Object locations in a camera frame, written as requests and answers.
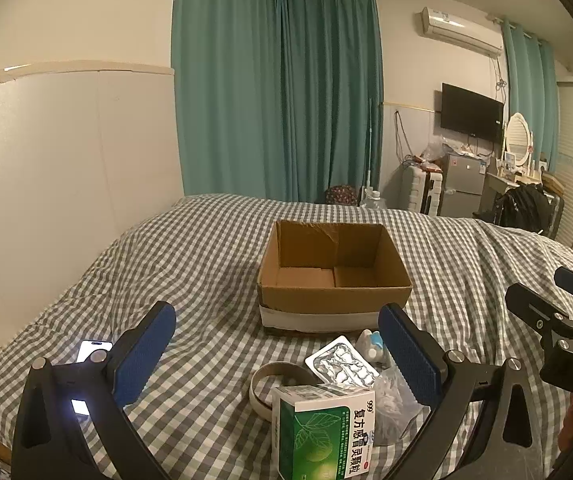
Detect black wall television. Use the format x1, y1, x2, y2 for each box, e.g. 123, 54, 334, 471
440, 82, 506, 143

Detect white rabbit toy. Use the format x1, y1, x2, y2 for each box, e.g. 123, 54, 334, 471
356, 329, 392, 363

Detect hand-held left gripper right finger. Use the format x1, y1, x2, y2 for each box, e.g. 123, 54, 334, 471
379, 303, 552, 480

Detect floral fabric bag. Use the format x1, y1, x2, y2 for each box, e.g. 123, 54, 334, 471
325, 185, 359, 206

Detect white smartphone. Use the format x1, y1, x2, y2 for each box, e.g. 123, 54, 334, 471
71, 340, 114, 418

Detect black backpack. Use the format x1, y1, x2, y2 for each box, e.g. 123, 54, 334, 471
496, 183, 552, 233

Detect white mop pole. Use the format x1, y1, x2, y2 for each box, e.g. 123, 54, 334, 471
365, 100, 373, 201

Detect beige tape ring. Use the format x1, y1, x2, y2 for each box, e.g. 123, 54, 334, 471
249, 361, 312, 418

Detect green medicine box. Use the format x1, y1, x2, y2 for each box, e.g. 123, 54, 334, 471
271, 384, 382, 480

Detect brown cardboard box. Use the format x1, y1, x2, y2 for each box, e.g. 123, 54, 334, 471
258, 219, 413, 337

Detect silver small fridge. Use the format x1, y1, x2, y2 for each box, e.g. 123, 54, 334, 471
439, 152, 487, 218

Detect white air conditioner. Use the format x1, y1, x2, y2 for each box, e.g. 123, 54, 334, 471
419, 6, 504, 57

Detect clear plastic bag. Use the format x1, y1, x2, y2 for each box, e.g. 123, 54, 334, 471
373, 367, 424, 446

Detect grey checkered blanket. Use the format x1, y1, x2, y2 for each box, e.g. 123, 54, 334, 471
0, 194, 573, 480

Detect wooden dressing table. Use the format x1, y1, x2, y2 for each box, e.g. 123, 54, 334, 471
483, 170, 547, 221

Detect hanging cables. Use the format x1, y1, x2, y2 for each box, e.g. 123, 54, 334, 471
393, 110, 414, 166

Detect white oval mirror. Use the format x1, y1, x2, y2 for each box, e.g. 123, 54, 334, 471
503, 112, 534, 168

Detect person's right hand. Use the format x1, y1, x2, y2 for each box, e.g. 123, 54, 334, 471
559, 392, 573, 456

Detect white ribbed suitcase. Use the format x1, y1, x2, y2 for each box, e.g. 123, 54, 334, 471
401, 165, 444, 216

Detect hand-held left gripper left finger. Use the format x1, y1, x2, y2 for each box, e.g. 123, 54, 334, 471
14, 301, 177, 480

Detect silver blister pack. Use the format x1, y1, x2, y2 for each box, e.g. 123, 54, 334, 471
305, 336, 381, 386

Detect teal curtain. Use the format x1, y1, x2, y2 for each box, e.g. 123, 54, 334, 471
276, 0, 384, 206
501, 20, 559, 173
171, 0, 283, 201

